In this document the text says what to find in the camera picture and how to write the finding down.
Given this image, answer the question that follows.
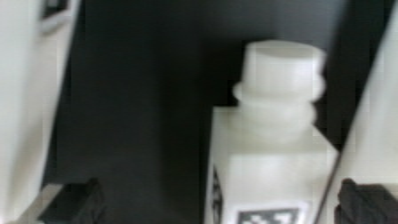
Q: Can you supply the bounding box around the white square tabletop tray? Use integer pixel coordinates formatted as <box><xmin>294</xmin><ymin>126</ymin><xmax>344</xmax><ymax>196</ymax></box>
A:
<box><xmin>0</xmin><ymin>0</ymin><xmax>83</xmax><ymax>224</ymax></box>

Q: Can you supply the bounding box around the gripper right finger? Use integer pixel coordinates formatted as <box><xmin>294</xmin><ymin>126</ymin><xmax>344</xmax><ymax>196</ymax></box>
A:
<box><xmin>335</xmin><ymin>179</ymin><xmax>398</xmax><ymax>224</ymax></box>

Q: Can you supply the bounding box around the white L-shaped obstacle fence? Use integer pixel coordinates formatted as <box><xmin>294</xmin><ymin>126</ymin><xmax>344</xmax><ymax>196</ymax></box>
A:
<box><xmin>322</xmin><ymin>33</ymin><xmax>398</xmax><ymax>224</ymax></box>

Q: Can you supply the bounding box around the white leg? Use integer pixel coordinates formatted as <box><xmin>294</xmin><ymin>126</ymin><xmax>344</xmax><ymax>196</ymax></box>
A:
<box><xmin>203</xmin><ymin>40</ymin><xmax>338</xmax><ymax>224</ymax></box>

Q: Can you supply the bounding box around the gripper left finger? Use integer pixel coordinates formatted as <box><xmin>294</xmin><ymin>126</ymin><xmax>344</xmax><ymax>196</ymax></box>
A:
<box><xmin>40</xmin><ymin>179</ymin><xmax>106</xmax><ymax>224</ymax></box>

